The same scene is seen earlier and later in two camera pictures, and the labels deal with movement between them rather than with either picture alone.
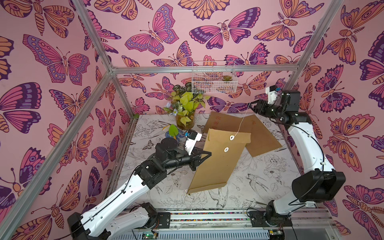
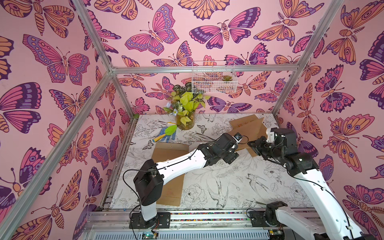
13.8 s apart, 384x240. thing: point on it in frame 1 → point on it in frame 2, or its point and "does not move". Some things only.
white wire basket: [214, 77] does not move
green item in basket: [227, 78] does not move
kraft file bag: [226, 147] → [165, 151]
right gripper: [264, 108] → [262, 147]
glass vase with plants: [183, 104] does not move
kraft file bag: [218, 121] → [250, 128]
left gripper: [196, 160] → [231, 157]
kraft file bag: [262, 140] does not move
